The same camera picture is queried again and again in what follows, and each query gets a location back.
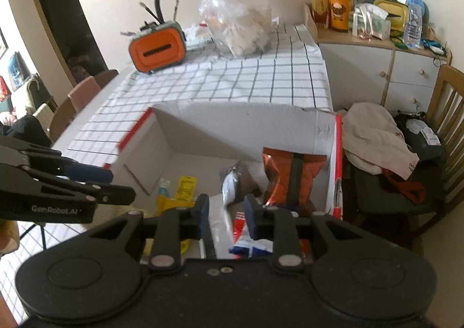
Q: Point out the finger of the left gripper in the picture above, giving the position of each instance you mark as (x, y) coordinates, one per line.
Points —
(75, 171)
(108, 194)

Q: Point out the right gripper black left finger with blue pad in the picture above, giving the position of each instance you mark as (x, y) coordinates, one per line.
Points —
(174, 226)

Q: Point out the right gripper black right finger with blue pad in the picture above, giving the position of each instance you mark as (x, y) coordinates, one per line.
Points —
(279, 226)

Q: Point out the red white blue packet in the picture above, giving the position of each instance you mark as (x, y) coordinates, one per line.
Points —
(243, 245)

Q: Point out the yellow snack packet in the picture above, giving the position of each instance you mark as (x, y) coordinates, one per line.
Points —
(183, 197)

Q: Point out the green snack packet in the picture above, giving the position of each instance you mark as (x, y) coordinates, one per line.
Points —
(219, 231)

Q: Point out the blue wrapped candy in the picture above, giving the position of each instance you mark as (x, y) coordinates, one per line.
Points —
(163, 188)

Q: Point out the orange foil snack bag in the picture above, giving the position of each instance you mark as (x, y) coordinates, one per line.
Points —
(290, 177)

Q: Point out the grey brown snack pouch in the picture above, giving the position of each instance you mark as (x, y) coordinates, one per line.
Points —
(237, 182)

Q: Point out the brown wooden chair left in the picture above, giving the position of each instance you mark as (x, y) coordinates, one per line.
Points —
(62, 118)

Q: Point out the pink cushioned chair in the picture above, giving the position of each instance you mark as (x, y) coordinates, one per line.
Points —
(83, 93)

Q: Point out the white red cardboard box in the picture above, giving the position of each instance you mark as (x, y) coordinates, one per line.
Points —
(200, 139)

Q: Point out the beige cloth on chair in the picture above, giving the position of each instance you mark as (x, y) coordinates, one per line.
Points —
(373, 142)

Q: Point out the white black checkered tablecloth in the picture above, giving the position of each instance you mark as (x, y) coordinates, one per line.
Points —
(292, 72)

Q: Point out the orange tissue box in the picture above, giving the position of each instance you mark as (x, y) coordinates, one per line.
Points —
(158, 46)

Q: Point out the black bag on chair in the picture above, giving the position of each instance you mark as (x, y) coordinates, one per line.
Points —
(422, 140)

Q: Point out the white wooden cabinet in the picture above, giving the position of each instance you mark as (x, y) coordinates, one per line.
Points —
(376, 71)

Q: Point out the clear plastic bag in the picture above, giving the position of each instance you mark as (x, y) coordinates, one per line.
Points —
(239, 28)

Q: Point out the wooden chair right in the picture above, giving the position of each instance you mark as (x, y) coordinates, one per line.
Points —
(445, 117)

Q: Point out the orange thermos bottle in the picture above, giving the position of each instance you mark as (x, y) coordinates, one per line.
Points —
(339, 14)

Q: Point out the amber glass bottle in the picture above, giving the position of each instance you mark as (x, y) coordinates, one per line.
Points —
(320, 13)

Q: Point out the clear water bottle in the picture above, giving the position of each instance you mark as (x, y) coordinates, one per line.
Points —
(412, 32)

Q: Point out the yellow tissue box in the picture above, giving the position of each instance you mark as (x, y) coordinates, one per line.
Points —
(397, 13)

